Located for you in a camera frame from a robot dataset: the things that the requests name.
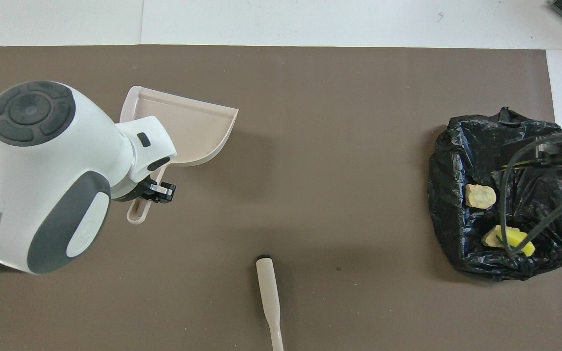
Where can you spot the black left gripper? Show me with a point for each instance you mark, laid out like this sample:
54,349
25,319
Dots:
132,191

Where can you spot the beige plastic dustpan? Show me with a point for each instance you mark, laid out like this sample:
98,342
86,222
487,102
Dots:
188,126

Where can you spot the yellow sponge wedge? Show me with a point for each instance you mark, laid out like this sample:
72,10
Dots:
520,241

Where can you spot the pale bread slice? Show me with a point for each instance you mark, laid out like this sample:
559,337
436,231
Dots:
480,196

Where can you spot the striped croissant toy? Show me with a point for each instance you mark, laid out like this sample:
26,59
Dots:
491,239

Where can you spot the beige brush with black bristles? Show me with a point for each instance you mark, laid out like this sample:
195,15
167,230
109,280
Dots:
267,282

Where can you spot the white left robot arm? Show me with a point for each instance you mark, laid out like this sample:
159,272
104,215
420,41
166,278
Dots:
51,170

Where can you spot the black bag lined bin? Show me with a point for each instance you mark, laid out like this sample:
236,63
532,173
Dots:
461,195

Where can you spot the brown table mat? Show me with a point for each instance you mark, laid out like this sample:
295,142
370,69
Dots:
310,195

